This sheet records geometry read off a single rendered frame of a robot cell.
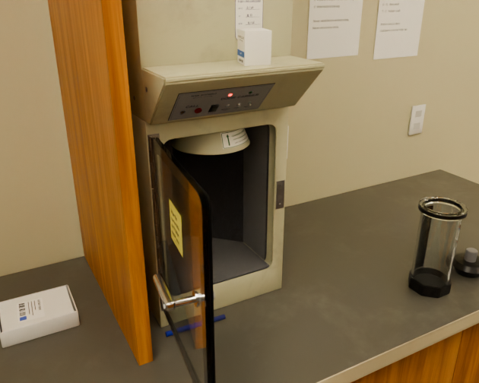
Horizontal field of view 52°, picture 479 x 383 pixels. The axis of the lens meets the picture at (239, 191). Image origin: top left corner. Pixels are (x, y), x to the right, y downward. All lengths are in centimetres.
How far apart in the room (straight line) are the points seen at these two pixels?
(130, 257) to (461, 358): 90
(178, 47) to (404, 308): 78
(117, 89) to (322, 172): 110
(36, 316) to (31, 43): 63
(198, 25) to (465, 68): 142
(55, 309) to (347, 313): 66
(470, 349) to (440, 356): 12
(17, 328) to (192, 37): 70
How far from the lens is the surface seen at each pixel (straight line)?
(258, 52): 91
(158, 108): 87
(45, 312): 119
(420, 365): 131
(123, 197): 86
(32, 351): 116
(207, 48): 96
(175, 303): 76
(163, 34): 92
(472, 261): 142
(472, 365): 151
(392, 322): 120
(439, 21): 201
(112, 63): 80
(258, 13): 100
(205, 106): 91
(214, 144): 103
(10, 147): 135
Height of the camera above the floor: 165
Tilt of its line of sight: 23 degrees down
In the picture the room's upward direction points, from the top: straight up
